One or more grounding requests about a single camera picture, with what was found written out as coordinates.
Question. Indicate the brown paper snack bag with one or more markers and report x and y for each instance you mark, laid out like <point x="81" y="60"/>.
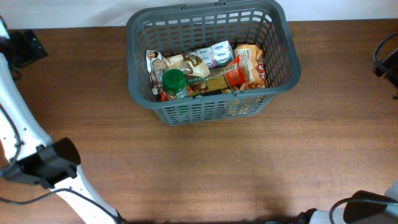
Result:
<point x="157" y="65"/>

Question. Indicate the grey plastic laundry basket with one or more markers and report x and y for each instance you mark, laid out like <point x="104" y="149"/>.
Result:
<point x="172" y="30"/>

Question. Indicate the green lid jar labelled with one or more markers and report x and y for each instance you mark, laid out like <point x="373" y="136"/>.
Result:
<point x="174" y="83"/>

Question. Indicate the Kleenex tissue multipack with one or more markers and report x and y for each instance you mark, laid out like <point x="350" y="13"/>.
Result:
<point x="217" y="55"/>

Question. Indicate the San Remo spaghetti packet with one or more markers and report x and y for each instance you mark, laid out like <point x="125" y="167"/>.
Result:
<point x="218" y="79"/>

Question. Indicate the orange brown snack bag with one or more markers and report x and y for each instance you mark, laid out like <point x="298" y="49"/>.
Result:
<point x="251" y="65"/>

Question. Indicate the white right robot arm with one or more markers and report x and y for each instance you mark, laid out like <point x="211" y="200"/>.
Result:
<point x="361" y="208"/>

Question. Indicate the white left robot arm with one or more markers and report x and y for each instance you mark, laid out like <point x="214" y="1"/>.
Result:
<point x="33" y="157"/>

